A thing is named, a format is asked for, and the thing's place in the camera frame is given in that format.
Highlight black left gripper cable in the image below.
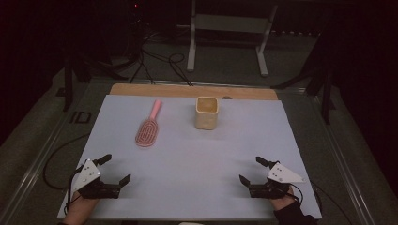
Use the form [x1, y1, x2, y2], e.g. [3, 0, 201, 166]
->
[42, 133, 92, 217]

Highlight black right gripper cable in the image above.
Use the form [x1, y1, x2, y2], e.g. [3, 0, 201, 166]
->
[289, 182, 355, 225]

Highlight black floor cables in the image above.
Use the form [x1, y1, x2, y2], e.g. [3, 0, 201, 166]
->
[126, 31, 193, 87]

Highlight pale blue table mat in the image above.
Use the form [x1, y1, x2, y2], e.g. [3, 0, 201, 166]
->
[56, 94, 323, 220]

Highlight white metal stand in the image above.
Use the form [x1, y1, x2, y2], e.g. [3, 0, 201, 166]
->
[186, 0, 279, 78]

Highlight beige square cup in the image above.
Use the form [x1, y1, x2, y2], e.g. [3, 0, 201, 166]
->
[194, 96, 220, 131]

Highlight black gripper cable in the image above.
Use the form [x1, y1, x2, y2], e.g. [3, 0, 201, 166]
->
[289, 182, 355, 225]
[42, 133, 92, 217]

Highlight person's left hand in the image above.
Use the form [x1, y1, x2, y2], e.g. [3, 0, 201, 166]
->
[61, 190, 101, 225]

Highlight black tripod stand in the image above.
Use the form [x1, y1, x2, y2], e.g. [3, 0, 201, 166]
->
[270, 40, 334, 126]
[62, 40, 130, 113]

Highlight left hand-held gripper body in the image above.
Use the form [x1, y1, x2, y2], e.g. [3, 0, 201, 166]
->
[72, 157, 122, 200]

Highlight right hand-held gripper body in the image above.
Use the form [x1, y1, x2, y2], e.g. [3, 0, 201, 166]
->
[250, 161, 305, 200]

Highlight person's right hand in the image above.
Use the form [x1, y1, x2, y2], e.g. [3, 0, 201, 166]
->
[269, 186, 298, 212]

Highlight pink hairbrush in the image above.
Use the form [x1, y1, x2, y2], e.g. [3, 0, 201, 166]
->
[134, 98, 163, 148]

